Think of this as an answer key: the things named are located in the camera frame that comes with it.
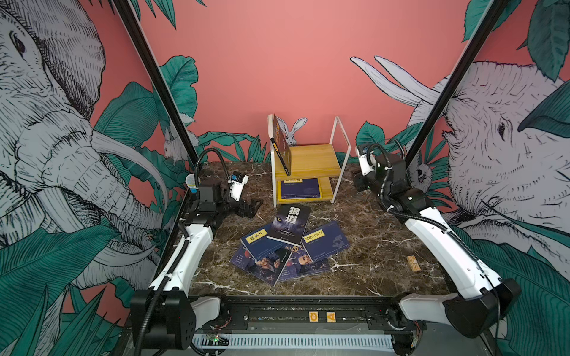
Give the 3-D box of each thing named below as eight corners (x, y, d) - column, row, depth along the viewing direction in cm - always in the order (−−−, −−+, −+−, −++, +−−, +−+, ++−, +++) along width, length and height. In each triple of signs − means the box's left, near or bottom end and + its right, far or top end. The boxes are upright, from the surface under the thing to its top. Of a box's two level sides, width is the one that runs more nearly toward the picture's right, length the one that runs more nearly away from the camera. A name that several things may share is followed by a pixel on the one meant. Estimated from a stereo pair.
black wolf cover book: (267, 237, 93) (267, 235, 91) (279, 204, 105) (279, 201, 103) (301, 246, 91) (301, 243, 89) (310, 210, 102) (310, 207, 101)
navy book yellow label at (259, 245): (259, 265, 87) (258, 261, 83) (242, 243, 93) (240, 238, 89) (283, 246, 92) (283, 242, 88) (265, 226, 98) (264, 221, 94)
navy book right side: (312, 263, 88) (312, 261, 87) (299, 236, 96) (299, 233, 94) (350, 246, 93) (352, 244, 91) (335, 222, 101) (336, 219, 99)
